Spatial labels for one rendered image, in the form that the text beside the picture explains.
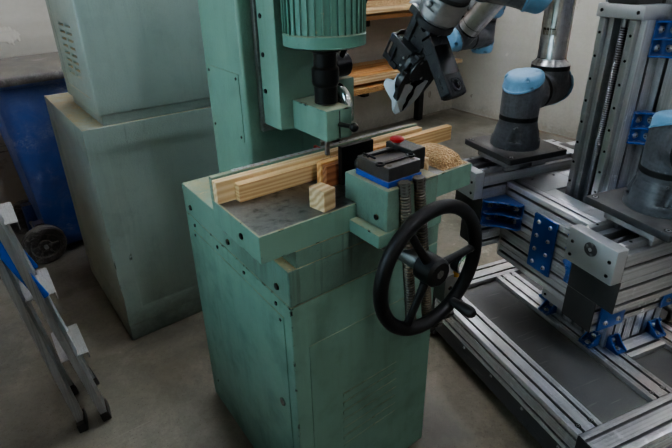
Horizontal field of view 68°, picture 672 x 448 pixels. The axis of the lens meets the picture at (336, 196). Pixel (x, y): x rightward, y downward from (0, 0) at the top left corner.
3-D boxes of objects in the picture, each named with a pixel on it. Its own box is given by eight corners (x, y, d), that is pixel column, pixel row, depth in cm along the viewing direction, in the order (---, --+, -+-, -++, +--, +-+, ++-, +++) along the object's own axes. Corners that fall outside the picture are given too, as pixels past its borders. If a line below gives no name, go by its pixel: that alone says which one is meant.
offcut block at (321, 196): (324, 213, 99) (323, 192, 97) (309, 206, 102) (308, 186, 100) (335, 207, 101) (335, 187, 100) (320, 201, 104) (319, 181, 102)
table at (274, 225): (286, 289, 86) (284, 260, 84) (213, 224, 108) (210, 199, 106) (502, 196, 119) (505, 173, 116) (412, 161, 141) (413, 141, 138)
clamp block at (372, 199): (385, 234, 97) (386, 192, 93) (343, 210, 107) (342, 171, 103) (437, 212, 105) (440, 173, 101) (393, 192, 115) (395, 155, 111)
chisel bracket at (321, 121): (327, 149, 108) (326, 111, 105) (293, 134, 119) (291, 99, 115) (353, 142, 112) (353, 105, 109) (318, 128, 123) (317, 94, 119)
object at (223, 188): (218, 204, 103) (215, 183, 101) (214, 201, 105) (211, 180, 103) (421, 144, 136) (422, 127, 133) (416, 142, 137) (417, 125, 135)
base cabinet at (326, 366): (304, 527, 131) (288, 311, 101) (213, 391, 174) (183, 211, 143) (423, 437, 155) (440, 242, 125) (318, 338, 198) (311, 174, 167)
